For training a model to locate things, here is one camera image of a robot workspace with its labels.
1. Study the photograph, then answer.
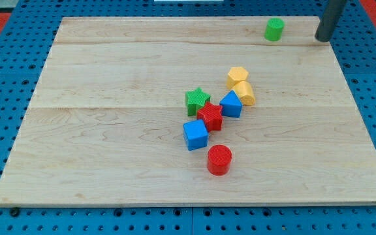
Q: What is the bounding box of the green cylinder block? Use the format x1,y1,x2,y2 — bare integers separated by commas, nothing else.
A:
264,18,285,42

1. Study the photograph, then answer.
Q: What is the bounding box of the blue cube block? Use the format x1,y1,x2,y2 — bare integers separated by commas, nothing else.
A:
183,119,208,151

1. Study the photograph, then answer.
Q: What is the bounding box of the green star block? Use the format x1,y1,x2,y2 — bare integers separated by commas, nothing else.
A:
185,87,211,116

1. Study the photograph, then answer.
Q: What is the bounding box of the red star block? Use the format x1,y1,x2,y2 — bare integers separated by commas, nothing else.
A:
196,102,223,132

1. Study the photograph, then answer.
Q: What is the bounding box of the blue triangle block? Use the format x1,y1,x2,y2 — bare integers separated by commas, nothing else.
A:
219,91,243,118

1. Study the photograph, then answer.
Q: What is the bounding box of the red cylinder block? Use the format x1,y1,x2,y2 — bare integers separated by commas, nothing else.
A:
207,144,232,176

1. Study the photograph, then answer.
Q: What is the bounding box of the yellow rounded block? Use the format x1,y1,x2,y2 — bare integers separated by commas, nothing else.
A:
232,81,256,106

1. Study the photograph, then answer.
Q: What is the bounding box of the yellow hexagon block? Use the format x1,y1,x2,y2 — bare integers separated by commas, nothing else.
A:
226,67,249,89

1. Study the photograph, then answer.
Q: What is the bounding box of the light wooden board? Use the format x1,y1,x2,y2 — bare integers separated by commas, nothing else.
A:
0,16,376,208

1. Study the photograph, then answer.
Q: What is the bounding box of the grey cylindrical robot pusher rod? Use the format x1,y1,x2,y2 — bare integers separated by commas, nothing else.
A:
315,0,347,42

